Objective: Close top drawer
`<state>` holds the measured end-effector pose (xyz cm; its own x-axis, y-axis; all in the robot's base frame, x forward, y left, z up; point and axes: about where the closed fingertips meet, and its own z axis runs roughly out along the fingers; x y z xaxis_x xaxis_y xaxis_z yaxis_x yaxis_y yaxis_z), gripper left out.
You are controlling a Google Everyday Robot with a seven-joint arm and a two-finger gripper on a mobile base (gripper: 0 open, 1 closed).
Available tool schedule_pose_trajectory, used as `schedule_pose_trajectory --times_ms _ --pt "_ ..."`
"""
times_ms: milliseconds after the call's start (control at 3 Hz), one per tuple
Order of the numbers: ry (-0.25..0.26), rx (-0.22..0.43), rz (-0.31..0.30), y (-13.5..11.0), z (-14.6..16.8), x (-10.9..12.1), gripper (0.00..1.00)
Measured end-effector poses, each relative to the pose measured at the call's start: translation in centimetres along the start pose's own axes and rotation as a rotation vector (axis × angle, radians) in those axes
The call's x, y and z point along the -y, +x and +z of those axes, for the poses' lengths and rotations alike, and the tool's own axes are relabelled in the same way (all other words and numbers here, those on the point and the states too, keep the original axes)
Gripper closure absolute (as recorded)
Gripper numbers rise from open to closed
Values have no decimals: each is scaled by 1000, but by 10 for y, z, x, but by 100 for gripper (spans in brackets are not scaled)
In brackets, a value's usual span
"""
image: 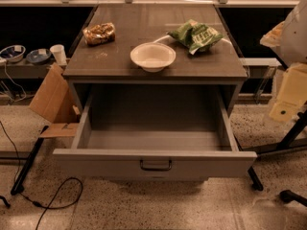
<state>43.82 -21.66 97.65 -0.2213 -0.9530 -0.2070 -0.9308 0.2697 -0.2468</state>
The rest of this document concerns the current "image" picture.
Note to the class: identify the yellow-white gripper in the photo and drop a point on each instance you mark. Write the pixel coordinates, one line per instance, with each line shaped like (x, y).
(295, 39)

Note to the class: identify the grey top drawer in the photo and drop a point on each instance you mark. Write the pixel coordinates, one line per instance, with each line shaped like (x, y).
(157, 137)

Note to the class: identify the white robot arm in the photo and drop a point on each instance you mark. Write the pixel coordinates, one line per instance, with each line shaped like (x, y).
(288, 40)

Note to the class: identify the grey drawer cabinet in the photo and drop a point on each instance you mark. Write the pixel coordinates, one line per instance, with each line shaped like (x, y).
(136, 24)

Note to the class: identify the grey low shelf right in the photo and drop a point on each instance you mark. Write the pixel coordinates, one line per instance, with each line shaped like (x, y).
(260, 67)

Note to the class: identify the grey low shelf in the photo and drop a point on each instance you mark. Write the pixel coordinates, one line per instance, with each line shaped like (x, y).
(24, 70)
(260, 67)

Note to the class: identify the black stand leg right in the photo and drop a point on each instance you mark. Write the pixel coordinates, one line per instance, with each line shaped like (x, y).
(256, 183)

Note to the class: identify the black stand leg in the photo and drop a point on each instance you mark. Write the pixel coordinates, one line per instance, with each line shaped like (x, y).
(256, 183)
(17, 187)

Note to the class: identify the black caster foot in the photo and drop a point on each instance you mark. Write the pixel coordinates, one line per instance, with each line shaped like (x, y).
(288, 196)

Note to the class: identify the green chip bag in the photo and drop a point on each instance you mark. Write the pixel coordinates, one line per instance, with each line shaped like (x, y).
(196, 36)

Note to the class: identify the white plastic bowl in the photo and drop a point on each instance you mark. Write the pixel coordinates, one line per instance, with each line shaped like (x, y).
(153, 56)

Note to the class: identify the brown snack bag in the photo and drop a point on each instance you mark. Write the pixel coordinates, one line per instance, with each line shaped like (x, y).
(99, 34)

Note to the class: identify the white paper cup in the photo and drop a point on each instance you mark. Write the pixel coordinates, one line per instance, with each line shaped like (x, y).
(59, 54)

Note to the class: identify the brown cardboard box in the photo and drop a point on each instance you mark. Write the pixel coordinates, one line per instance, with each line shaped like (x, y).
(53, 101)

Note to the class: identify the blue bowl on shelf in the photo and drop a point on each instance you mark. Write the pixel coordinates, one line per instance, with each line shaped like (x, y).
(39, 56)

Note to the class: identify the white bowl on shelf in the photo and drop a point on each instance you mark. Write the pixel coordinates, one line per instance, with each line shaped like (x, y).
(13, 54)

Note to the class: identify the grey low shelf left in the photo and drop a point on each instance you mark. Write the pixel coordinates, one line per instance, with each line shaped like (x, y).
(24, 70)

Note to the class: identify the black stand leg left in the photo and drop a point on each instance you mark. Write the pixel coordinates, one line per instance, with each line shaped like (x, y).
(17, 187)

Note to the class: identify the dark metal drawer handle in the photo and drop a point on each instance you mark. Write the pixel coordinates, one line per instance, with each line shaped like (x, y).
(155, 166)

